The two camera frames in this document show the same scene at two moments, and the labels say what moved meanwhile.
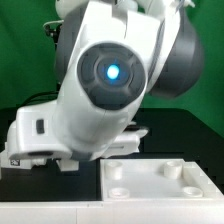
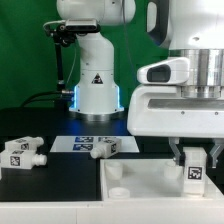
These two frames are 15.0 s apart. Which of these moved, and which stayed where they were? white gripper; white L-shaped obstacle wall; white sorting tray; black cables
Moved: white gripper
Stayed: black cables; white sorting tray; white L-shaped obstacle wall
